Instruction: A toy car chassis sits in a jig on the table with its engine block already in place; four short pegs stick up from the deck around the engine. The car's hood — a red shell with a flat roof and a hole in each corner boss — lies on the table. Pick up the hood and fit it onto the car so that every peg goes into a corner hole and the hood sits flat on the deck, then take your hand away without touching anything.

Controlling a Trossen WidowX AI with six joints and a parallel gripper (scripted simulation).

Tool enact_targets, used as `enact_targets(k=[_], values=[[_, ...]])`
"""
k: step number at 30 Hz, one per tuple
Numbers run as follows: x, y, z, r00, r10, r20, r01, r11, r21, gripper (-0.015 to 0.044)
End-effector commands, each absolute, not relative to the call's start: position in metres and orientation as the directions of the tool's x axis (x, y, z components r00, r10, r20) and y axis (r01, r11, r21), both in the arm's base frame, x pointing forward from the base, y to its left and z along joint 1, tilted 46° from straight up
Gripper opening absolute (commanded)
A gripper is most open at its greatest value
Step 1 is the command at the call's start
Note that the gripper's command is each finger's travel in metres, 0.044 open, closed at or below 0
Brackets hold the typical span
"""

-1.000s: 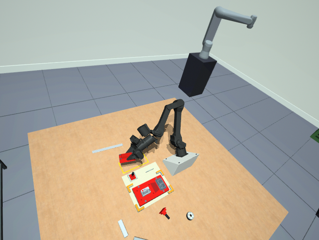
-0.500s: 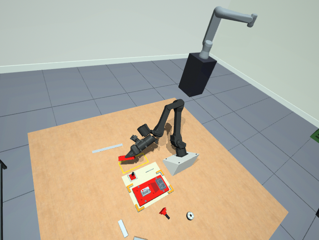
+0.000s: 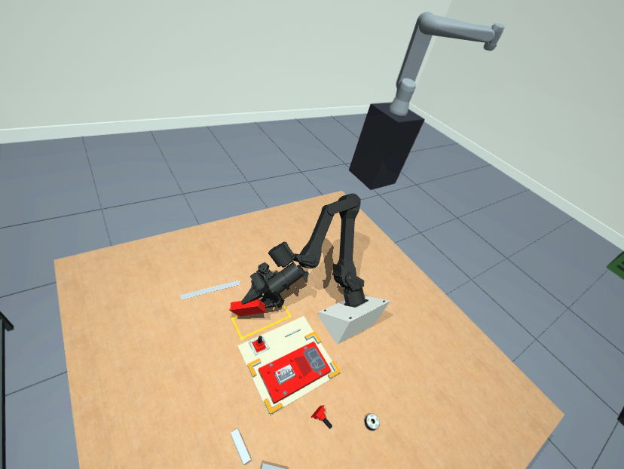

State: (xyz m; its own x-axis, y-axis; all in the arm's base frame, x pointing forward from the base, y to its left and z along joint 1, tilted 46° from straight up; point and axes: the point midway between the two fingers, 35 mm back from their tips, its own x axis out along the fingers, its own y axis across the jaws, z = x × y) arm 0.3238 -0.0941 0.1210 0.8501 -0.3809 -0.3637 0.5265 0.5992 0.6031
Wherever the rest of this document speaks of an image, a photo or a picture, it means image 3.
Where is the red hollow shell with corner holes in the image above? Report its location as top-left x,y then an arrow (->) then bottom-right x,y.
229,299 -> 266,317

